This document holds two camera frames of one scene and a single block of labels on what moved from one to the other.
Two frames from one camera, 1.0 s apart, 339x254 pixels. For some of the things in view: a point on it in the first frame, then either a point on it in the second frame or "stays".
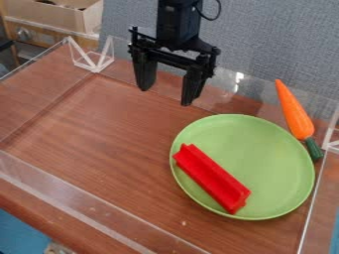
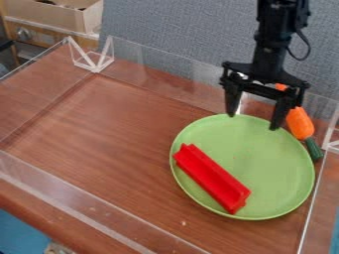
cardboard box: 82,15 stays
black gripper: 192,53 to 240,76
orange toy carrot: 298,120 stays
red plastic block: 221,184 stays
